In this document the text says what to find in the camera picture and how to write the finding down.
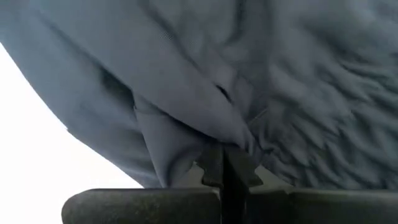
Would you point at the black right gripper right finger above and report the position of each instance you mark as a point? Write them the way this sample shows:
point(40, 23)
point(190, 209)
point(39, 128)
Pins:
point(311, 207)

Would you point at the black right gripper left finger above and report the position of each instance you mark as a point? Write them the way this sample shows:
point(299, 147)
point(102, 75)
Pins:
point(140, 205)

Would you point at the dark navy garment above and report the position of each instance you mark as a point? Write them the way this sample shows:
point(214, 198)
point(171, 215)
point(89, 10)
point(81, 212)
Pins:
point(186, 62)

